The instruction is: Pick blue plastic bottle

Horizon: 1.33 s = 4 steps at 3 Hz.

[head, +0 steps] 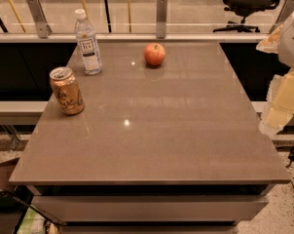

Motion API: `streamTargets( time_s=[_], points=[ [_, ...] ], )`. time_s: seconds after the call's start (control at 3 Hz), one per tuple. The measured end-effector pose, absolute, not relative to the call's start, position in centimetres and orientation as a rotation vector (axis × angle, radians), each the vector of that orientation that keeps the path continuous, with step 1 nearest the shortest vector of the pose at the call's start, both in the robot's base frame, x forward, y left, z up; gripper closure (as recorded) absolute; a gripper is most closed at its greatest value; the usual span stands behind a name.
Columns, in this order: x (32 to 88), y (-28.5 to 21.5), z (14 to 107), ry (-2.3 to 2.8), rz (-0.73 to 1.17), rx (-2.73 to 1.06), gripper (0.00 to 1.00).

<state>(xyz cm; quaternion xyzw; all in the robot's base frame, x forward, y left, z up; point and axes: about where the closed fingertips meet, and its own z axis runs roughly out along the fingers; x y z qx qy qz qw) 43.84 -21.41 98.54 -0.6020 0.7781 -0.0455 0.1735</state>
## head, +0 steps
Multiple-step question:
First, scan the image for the middle metal railing bracket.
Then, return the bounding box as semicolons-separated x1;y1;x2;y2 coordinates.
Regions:
156;0;167;39

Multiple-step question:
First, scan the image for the red apple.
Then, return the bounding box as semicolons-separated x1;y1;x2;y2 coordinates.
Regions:
144;43;165;66

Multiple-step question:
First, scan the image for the yellow pole left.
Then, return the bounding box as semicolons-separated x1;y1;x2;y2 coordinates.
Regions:
8;0;27;33

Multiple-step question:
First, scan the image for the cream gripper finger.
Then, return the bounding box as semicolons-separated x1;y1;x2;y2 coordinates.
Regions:
256;25;282;54
259;68;294;136

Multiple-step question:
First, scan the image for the grey table drawer front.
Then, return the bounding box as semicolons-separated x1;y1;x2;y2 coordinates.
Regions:
33;195;268;222

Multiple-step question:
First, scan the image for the clear plastic water bottle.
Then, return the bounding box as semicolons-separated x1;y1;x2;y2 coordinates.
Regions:
75;9;102;75

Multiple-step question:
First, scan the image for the left metal railing bracket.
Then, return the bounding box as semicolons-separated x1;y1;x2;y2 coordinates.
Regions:
26;0;52;39

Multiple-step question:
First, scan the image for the right metal railing bracket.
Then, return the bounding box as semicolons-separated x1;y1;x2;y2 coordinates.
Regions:
270;0;294;33

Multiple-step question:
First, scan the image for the black office chair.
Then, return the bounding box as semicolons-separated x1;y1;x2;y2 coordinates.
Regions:
214;0;280;33

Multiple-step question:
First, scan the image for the black pole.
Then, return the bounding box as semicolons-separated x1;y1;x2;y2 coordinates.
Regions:
104;0;112;33

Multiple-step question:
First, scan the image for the gold soda can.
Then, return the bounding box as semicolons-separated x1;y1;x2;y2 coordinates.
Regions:
50;67;85;115

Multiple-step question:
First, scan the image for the metal railing bracket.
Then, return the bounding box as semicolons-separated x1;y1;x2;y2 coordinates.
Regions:
270;0;294;33
26;0;52;39
156;0;167;39

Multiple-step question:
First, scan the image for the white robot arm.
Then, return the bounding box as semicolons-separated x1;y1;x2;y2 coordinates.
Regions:
256;11;294;136

